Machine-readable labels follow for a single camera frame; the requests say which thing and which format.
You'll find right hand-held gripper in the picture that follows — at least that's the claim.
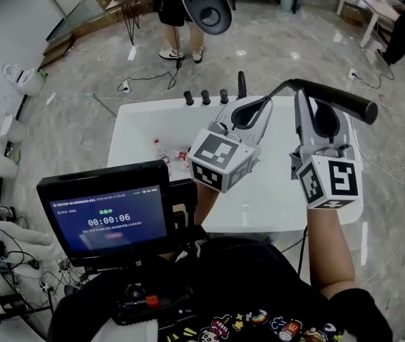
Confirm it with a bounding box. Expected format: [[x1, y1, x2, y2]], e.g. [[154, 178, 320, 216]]
[[288, 88, 364, 210]]

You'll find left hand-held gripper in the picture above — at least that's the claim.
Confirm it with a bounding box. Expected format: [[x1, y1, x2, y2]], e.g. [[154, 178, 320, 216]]
[[187, 95, 274, 195]]

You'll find black handheld shower head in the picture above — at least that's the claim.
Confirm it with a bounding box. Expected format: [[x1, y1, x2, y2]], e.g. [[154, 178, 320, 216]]
[[267, 78, 379, 125]]

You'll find person's left forearm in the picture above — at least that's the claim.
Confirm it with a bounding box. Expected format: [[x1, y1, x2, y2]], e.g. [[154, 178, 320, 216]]
[[193, 181, 222, 228]]

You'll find person's right forearm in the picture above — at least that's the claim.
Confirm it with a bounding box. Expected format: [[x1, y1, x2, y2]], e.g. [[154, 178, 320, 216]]
[[307, 207, 357, 299]]

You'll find white bathtub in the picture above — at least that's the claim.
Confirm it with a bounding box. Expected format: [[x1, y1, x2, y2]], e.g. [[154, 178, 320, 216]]
[[106, 95, 364, 235]]

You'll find dark toilet seat lid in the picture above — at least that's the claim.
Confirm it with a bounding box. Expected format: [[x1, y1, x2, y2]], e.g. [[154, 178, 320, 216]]
[[181, 0, 233, 36]]

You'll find white desk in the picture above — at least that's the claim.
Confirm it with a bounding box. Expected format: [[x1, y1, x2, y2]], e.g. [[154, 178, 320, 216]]
[[335, 0, 405, 50]]

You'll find black cartoon print shirt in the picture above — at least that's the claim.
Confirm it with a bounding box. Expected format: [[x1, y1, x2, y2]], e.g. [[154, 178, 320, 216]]
[[47, 234, 394, 342]]

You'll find black monitor blue screen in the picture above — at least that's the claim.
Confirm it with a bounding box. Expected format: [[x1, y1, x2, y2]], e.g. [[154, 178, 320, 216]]
[[36, 159, 173, 267]]

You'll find wooden platform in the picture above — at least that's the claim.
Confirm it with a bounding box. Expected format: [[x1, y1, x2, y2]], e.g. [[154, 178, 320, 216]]
[[39, 0, 155, 70]]

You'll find black chest rig red button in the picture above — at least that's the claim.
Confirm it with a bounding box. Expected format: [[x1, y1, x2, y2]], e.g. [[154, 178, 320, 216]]
[[111, 279, 195, 328]]

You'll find white toilet open lid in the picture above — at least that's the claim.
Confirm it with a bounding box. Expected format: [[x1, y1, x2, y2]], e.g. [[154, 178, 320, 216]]
[[1, 63, 47, 98]]

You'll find white toilet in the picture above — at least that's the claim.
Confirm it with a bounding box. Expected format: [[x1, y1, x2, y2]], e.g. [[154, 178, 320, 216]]
[[0, 150, 20, 180], [0, 113, 27, 144]]

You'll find black monitor mount rig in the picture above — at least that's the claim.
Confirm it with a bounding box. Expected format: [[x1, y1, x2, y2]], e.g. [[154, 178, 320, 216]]
[[168, 177, 207, 260]]

